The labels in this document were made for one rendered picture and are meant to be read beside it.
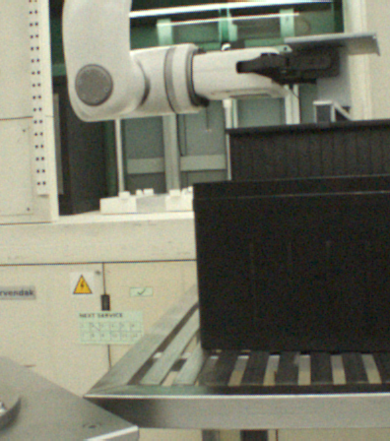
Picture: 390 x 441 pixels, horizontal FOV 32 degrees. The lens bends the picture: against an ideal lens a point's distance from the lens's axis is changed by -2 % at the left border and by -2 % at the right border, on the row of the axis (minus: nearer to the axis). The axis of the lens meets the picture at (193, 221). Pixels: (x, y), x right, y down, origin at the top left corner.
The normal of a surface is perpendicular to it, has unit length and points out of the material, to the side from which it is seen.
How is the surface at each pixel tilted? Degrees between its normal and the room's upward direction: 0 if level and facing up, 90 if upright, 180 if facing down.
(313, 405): 90
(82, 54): 96
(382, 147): 90
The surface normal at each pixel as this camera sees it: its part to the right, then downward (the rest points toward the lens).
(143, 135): -0.16, 0.07
